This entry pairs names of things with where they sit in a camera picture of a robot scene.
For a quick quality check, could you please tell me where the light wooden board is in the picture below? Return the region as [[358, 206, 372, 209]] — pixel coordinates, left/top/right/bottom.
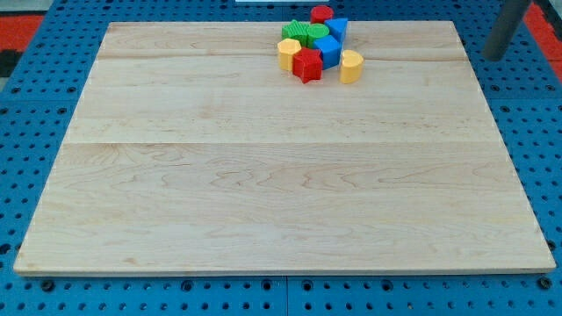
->
[[14, 21, 555, 277]]

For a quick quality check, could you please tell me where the red star block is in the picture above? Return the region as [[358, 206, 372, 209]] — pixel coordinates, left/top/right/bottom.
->
[[292, 47, 323, 83]]

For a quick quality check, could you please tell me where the yellow hexagon block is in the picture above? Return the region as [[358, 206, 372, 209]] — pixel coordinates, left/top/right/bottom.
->
[[277, 38, 302, 72]]

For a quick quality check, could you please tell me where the yellow heart block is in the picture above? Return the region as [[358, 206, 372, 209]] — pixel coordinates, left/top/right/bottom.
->
[[339, 50, 364, 84]]

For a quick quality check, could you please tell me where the blue cube block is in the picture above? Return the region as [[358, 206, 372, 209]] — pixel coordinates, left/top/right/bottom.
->
[[313, 35, 342, 70]]

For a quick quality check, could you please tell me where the green star block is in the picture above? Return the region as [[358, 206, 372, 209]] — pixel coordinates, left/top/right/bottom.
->
[[281, 20, 309, 47]]

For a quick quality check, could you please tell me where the green cylinder block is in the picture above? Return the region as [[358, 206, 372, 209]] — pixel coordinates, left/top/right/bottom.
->
[[306, 23, 329, 48]]

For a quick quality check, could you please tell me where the blue triangle block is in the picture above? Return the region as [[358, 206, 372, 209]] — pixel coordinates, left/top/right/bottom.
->
[[324, 18, 349, 44]]

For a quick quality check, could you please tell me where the red cylinder block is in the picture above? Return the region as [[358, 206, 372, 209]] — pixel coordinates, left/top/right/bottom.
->
[[310, 4, 334, 24]]

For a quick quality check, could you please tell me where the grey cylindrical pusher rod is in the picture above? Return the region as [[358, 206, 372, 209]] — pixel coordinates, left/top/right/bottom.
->
[[481, 0, 531, 61]]

